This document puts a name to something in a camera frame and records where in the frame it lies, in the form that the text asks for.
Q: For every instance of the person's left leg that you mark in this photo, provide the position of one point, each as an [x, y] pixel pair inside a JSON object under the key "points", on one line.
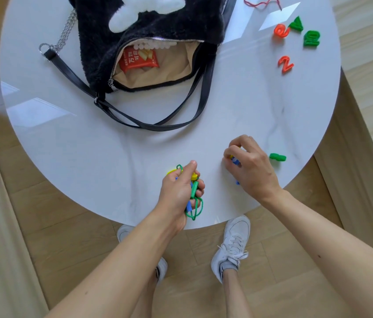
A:
{"points": [[146, 299]]}

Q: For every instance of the person's right leg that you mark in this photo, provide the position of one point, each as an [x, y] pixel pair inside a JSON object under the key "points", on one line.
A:
{"points": [[236, 294]]}

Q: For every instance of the green plastic triangular letter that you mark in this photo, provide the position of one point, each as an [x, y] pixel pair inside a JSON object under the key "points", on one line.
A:
{"points": [[297, 24]]}

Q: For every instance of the yellow lacing bead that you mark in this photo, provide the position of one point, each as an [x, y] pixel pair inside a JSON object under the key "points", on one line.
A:
{"points": [[194, 177]]}

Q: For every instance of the yellow plastic letter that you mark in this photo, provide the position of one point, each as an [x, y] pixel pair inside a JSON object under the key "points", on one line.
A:
{"points": [[231, 156]]}

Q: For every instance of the orange plastic round letter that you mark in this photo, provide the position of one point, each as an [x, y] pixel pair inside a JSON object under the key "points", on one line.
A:
{"points": [[280, 30]]}

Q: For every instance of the person's left hand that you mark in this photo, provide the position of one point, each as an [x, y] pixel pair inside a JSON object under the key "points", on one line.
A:
{"points": [[173, 192]]}

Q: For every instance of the black fuzzy bag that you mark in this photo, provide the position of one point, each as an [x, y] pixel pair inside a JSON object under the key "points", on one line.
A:
{"points": [[100, 46]]}

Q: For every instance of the person's right thumb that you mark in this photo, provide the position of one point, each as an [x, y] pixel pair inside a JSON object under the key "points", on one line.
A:
{"points": [[230, 166]]}

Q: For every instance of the person's leg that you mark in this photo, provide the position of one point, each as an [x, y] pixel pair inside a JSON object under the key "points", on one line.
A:
{"points": [[146, 299], [236, 294]]}

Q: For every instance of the grey ankle sock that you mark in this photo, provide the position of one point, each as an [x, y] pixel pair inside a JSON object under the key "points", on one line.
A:
{"points": [[230, 266]]}

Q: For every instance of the orange plastic number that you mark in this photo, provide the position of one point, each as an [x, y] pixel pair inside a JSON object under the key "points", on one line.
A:
{"points": [[285, 64]]}

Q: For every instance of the green plastic bar piece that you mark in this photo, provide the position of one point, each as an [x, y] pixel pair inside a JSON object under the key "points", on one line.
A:
{"points": [[277, 157]]}

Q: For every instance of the person's right forearm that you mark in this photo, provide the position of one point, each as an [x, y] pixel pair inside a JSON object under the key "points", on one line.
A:
{"points": [[332, 261]]}

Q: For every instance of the person's right hand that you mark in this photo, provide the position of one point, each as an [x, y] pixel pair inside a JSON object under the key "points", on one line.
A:
{"points": [[256, 172]]}

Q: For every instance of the white sneaker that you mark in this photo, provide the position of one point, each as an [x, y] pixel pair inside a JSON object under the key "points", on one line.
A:
{"points": [[234, 241], [162, 269]]}

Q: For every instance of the red snack packet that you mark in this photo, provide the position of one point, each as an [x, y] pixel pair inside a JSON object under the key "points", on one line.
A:
{"points": [[137, 60]]}

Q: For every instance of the silver zipper pull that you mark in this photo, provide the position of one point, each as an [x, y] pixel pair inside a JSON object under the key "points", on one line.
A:
{"points": [[112, 85]]}

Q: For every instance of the blue lacing bead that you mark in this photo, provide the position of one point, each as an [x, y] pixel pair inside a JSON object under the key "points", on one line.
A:
{"points": [[189, 205]]}

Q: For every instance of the white left sneaker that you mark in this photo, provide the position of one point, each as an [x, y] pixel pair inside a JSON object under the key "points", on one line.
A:
{"points": [[162, 269]]}

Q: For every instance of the white bead row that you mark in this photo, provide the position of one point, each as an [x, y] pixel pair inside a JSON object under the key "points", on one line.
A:
{"points": [[155, 45]]}

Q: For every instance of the green plastic blocky letter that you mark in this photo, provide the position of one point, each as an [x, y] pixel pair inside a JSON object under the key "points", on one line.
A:
{"points": [[311, 38]]}

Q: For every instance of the blue plastic letter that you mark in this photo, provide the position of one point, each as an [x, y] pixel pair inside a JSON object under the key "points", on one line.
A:
{"points": [[236, 162]]}

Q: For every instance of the white right sneaker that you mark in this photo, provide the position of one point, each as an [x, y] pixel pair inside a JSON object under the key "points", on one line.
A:
{"points": [[234, 241]]}

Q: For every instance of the person's left thumb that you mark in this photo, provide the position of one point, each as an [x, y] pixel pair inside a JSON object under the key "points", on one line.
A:
{"points": [[189, 168]]}

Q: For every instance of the person's left forearm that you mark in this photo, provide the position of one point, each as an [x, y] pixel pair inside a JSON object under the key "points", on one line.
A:
{"points": [[120, 264]]}

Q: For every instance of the yellow flat plastic piece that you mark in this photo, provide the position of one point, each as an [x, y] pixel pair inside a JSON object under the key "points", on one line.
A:
{"points": [[171, 171]]}

